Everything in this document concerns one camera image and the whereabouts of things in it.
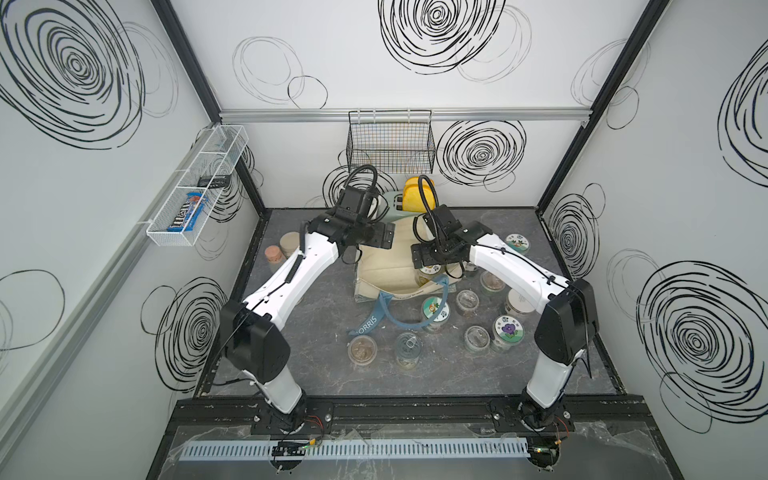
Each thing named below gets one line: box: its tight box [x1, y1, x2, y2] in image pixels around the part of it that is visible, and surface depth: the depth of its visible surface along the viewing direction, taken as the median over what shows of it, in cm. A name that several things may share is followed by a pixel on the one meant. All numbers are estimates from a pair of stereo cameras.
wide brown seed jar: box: [348, 335, 378, 366], surface depth 81 cm
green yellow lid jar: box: [422, 296, 450, 332], surface depth 86 cm
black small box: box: [197, 174, 232, 189], surface depth 80 cm
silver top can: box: [395, 332, 422, 370], surface depth 80 cm
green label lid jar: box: [505, 233, 530, 255], surface depth 101 cm
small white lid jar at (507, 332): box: [492, 315, 524, 350], surface depth 82 cm
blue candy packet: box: [166, 192, 207, 232], surface depth 72 cm
